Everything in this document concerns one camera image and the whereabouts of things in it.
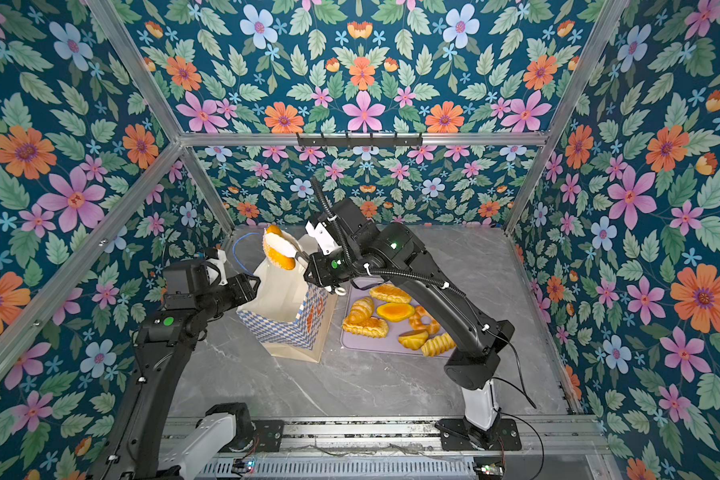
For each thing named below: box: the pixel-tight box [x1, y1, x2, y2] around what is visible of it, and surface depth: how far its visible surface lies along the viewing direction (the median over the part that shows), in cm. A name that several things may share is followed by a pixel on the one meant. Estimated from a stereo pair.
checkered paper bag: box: [237, 234, 338, 363], surface depth 75 cm
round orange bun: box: [263, 224, 297, 271], surface depth 67 cm
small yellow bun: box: [398, 329, 429, 350], surface depth 86 cm
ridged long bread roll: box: [421, 333, 457, 357], surface depth 85 cm
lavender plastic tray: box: [340, 278, 429, 357], surface depth 90 cm
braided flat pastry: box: [342, 317, 389, 338], surface depth 90 cm
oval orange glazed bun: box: [377, 302, 415, 322], surface depth 95 cm
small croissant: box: [348, 297, 374, 324], surface depth 90 cm
